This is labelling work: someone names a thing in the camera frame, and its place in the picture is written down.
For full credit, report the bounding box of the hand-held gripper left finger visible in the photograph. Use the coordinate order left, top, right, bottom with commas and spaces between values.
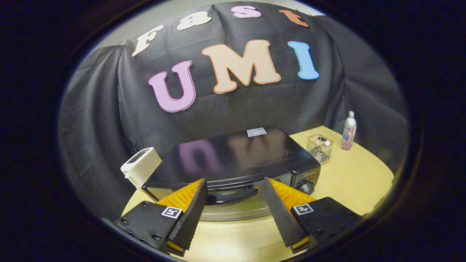
113, 178, 209, 257

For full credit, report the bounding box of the black backdrop cloth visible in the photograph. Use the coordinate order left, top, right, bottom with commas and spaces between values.
58, 2, 410, 219

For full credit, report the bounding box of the white bread toaster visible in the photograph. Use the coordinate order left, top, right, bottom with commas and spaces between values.
121, 147, 163, 190

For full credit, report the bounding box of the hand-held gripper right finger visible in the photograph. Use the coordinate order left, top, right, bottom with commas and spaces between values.
263, 177, 364, 254

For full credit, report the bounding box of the silver and pink spray bottle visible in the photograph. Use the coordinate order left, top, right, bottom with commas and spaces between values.
340, 111, 357, 151

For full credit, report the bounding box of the clear plastic container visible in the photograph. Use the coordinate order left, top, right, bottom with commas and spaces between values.
307, 134, 333, 165

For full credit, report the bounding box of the black toaster oven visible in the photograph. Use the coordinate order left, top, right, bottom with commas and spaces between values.
142, 125, 321, 221

